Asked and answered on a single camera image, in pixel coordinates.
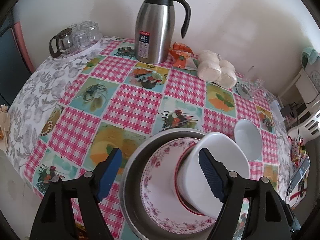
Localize white square bowl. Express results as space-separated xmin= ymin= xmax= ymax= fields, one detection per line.
xmin=178 ymin=132 xmax=249 ymax=218

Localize light blue floral bowl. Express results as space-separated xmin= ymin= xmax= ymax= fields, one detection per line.
xmin=233 ymin=119 xmax=263 ymax=161

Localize red rimmed white bowl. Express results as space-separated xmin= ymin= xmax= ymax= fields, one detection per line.
xmin=172 ymin=144 xmax=204 ymax=216

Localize stainless steel round pan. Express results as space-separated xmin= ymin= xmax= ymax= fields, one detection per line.
xmin=119 ymin=128 xmax=212 ymax=239

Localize floral pink rimmed plate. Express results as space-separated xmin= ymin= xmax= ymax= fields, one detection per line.
xmin=140 ymin=138 xmax=215 ymax=235

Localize smartphone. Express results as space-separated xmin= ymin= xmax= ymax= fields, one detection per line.
xmin=289 ymin=155 xmax=310 ymax=192

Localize colourful snack tube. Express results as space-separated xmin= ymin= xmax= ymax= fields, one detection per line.
xmin=291 ymin=137 xmax=302 ymax=167

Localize pink checkered fruit tablecloth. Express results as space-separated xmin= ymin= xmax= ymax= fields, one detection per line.
xmin=4 ymin=35 xmax=311 ymax=240

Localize black power adapter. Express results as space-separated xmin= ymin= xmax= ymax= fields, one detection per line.
xmin=280 ymin=105 xmax=296 ymax=118

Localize white power strip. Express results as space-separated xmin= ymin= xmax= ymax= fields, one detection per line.
xmin=270 ymin=100 xmax=285 ymax=122

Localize crumpled beige paper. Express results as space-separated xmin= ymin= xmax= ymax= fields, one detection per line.
xmin=0 ymin=105 xmax=11 ymax=152

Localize white shelf unit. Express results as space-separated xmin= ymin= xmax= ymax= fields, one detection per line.
xmin=277 ymin=47 xmax=320 ymax=140

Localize clear glass mug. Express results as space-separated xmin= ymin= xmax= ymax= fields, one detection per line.
xmin=235 ymin=79 xmax=267 ymax=101

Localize bag of white buns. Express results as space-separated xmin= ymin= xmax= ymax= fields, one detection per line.
xmin=197 ymin=50 xmax=237 ymax=89

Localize small glass teapot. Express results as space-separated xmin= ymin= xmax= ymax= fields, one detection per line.
xmin=49 ymin=28 xmax=73 ymax=59

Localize orange snack packet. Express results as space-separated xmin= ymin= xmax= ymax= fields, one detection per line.
xmin=169 ymin=42 xmax=197 ymax=71

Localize tray of glass cups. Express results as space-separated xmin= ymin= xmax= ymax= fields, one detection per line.
xmin=69 ymin=20 xmax=103 ymax=55

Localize stainless steel thermos jug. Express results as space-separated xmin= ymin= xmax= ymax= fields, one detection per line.
xmin=135 ymin=0 xmax=191 ymax=64

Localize black charging cable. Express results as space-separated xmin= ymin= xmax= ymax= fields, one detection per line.
xmin=287 ymin=89 xmax=320 ymax=145

